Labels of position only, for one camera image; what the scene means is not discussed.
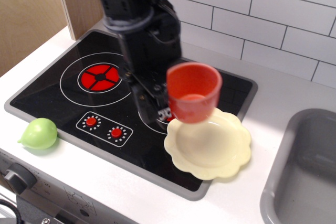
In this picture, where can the wooden side panel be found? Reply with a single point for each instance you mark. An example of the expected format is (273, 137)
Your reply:
(27, 24)

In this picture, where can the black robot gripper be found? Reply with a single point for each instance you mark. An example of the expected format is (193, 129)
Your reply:
(148, 53)

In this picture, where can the green toy pear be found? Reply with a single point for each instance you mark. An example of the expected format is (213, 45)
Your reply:
(40, 134)

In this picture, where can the red stove button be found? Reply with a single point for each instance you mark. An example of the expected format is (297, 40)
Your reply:
(91, 122)
(116, 133)

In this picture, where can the grey oven knob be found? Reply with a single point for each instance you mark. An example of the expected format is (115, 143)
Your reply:
(19, 178)

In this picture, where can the red right stove button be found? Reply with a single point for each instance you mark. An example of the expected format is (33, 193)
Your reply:
(116, 133)

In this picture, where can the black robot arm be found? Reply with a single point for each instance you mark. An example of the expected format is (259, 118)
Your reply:
(126, 15)

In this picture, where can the pale yellow scalloped plate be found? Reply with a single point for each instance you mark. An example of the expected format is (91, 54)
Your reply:
(215, 148)

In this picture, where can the orange plastic cup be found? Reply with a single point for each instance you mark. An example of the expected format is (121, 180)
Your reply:
(193, 89)

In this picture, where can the black toy stove top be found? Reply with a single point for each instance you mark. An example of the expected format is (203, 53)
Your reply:
(86, 82)

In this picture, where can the grey sink basin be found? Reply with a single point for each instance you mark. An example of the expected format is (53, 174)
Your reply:
(301, 184)

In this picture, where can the red left stove button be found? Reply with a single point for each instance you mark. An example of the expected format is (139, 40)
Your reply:
(91, 122)

